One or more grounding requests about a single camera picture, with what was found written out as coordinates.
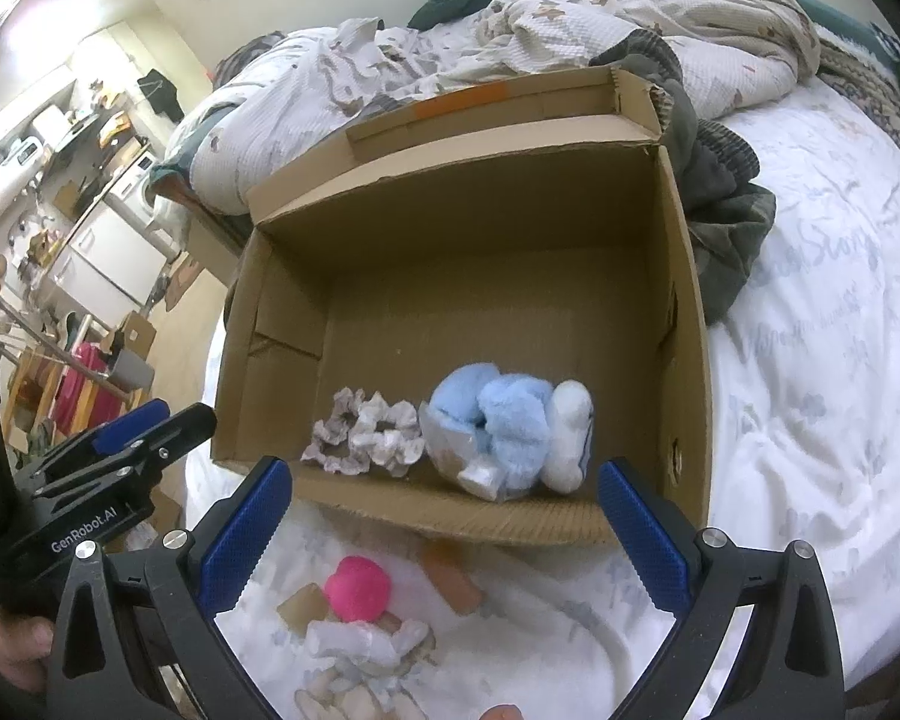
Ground tan foam block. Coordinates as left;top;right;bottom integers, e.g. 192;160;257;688
278;583;331;637

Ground dark olive green garment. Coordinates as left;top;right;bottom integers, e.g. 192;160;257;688
590;29;775;325

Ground person's left hand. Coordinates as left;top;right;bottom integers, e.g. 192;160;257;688
0;610;55;695

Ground light blue plush toy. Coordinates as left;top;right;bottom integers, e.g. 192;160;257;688
427;362;595;502

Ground red bag on rack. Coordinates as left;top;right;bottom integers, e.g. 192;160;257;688
52;341;121;436

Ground pale pink fabric scrunchie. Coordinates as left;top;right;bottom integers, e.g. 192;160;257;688
301;387;425;478

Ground pink pom-pom ball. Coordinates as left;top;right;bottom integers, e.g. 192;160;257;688
323;556;391;622

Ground clear crinkled plastic wrapper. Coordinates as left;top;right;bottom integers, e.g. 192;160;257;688
419;401;507;502

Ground small cardboard box on floor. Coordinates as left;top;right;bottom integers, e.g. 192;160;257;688
118;312;157;361

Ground white crumpled cloth piece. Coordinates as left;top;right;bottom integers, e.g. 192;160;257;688
294;617;436;718

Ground open brown cardboard box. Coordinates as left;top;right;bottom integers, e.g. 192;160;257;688
212;67;712;546

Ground white floral bed duvet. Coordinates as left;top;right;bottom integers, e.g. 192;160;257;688
187;82;900;718

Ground white cabinet unit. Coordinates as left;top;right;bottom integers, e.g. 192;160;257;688
40;202;167;328

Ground beige patterned crumpled blanket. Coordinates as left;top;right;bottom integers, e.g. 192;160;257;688
322;0;821;119

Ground white washing machine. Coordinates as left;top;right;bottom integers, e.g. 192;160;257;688
105;149;190;260

